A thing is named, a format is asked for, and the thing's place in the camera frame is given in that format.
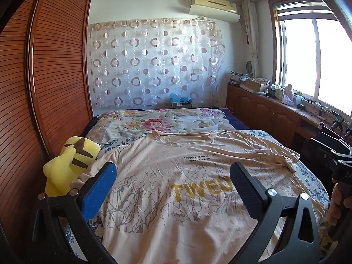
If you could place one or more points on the clear bottle green cap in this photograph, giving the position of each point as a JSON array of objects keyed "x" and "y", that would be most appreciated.
[{"x": 299, "y": 99}]

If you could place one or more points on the yellow plush toy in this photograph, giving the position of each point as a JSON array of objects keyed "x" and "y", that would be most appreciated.
[{"x": 74, "y": 154}]

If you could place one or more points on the cardboard box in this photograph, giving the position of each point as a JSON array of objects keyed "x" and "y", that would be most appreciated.
[{"x": 251, "y": 85}]

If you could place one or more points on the dark blue blanket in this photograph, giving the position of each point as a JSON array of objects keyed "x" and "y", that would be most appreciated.
[{"x": 236, "y": 122}]

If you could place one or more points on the cream wall air conditioner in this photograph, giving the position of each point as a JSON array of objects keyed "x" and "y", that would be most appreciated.
[{"x": 214, "y": 8}]

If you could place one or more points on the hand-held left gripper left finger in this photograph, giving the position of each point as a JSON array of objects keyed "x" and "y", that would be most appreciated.
[{"x": 96, "y": 191}]

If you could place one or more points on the pile of colourful cloths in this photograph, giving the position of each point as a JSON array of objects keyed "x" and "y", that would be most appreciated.
[{"x": 238, "y": 78}]

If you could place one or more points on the person's right hand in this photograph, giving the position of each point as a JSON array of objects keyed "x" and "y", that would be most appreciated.
[{"x": 334, "y": 203}]

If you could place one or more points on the white jar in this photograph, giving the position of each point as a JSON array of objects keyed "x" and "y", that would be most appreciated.
[{"x": 279, "y": 93}]

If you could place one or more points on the long wooden cabinet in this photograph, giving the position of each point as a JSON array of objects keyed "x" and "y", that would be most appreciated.
[{"x": 264, "y": 110}]

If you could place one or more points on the wooden-framed window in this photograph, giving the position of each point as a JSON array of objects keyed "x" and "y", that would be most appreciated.
[{"x": 299, "y": 55}]

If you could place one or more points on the small black box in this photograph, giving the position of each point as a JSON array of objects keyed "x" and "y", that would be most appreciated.
[{"x": 301, "y": 106}]

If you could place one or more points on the dark round ornament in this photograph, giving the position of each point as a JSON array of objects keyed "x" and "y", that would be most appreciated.
[{"x": 249, "y": 66}]

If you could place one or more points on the blue floral blanket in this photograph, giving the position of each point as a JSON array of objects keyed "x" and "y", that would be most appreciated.
[{"x": 310, "y": 176}]

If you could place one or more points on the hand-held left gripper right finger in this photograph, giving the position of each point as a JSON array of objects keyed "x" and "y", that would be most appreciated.
[{"x": 247, "y": 189}]

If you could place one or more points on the pale window curtain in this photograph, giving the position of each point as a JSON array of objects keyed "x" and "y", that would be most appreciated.
[{"x": 251, "y": 33}]

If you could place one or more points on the sheer circle-print curtain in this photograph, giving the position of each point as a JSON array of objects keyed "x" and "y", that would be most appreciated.
[{"x": 154, "y": 66}]

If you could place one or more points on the blue plush toy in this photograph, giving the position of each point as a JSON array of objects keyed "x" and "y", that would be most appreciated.
[{"x": 177, "y": 99}]

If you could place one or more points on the pink floral bedsheet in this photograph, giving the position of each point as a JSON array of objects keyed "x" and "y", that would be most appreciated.
[{"x": 154, "y": 123}]

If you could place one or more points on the beige printed t-shirt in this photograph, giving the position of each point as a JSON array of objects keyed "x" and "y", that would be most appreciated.
[{"x": 165, "y": 206}]

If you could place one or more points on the wooden slatted wardrobe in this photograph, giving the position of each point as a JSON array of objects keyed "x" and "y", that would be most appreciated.
[{"x": 55, "y": 60}]

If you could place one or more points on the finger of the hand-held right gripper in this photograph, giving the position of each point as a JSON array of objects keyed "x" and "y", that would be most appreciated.
[
  {"x": 337, "y": 125},
  {"x": 324, "y": 145}
]

